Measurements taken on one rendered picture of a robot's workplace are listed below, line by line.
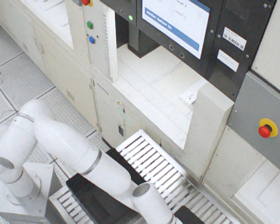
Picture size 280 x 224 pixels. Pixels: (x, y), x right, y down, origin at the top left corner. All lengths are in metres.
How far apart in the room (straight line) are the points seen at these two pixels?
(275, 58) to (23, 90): 2.46
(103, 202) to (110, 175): 0.67
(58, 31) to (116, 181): 1.43
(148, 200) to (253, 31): 0.56
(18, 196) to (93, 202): 0.36
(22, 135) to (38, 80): 2.14
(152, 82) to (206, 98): 0.74
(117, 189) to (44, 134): 0.25
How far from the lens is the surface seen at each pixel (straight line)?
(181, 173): 1.64
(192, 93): 1.72
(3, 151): 0.95
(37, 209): 1.62
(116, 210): 1.55
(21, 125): 0.96
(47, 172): 1.68
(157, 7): 1.13
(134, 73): 1.83
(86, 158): 0.87
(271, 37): 0.89
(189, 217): 1.26
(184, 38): 1.10
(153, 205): 1.00
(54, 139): 0.84
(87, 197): 1.59
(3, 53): 3.45
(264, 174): 1.62
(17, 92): 3.04
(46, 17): 2.31
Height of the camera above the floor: 2.25
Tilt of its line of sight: 55 degrees down
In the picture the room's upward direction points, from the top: straight up
